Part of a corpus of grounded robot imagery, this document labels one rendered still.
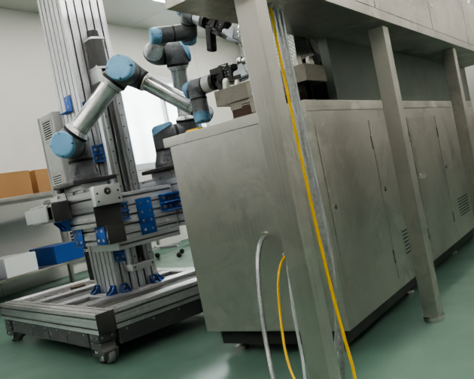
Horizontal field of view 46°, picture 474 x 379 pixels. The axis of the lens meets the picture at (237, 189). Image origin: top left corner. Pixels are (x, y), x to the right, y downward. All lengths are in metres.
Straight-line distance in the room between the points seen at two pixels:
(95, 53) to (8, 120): 2.95
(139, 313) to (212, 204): 0.72
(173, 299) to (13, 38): 4.02
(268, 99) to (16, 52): 4.90
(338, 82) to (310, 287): 1.02
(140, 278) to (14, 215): 2.84
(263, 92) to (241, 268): 0.92
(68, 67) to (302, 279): 1.98
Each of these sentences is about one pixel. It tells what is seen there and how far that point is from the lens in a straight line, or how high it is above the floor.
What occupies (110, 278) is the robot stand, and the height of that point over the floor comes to 0.31.
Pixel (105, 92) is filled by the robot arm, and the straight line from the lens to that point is 2.54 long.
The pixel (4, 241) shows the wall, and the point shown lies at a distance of 5.59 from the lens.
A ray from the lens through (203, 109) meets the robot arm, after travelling 2.45.
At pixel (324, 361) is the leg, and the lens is 1.45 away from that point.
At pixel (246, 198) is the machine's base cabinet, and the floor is 0.61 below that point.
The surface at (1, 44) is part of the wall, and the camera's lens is 6.05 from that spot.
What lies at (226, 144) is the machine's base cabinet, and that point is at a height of 0.82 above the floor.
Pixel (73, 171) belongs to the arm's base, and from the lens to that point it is 2.69.
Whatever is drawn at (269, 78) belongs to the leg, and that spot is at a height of 0.91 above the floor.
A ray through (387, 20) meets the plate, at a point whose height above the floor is 1.14.
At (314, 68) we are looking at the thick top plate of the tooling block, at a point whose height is 1.02.
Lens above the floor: 0.68
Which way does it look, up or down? 1 degrees down
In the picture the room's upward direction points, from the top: 11 degrees counter-clockwise
